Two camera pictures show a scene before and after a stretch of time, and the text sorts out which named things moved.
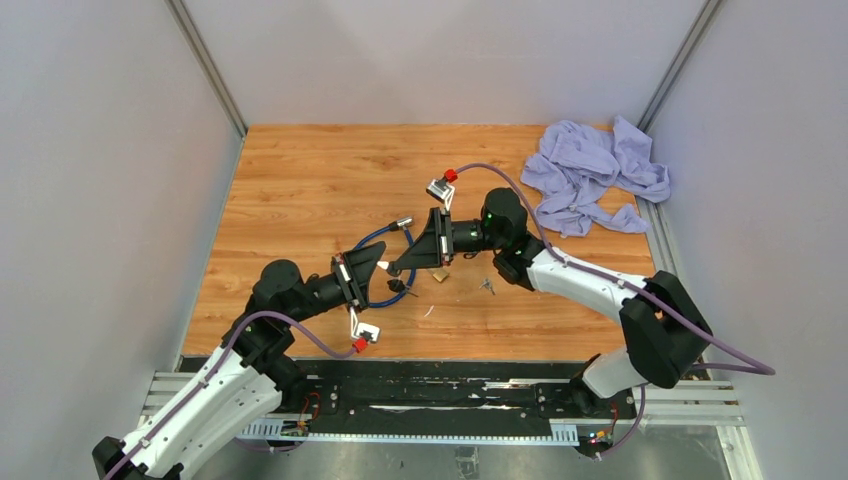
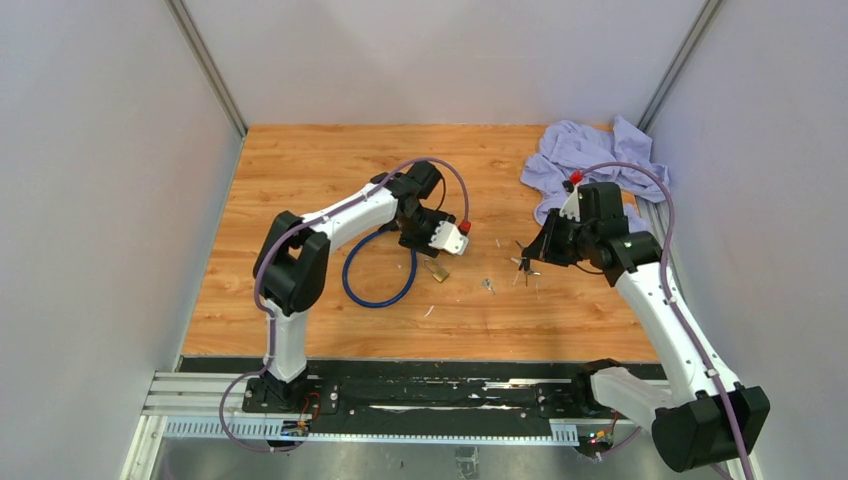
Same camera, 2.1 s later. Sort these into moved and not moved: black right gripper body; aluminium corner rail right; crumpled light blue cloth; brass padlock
Moved: black right gripper body
Not moved: crumpled light blue cloth; aluminium corner rail right; brass padlock
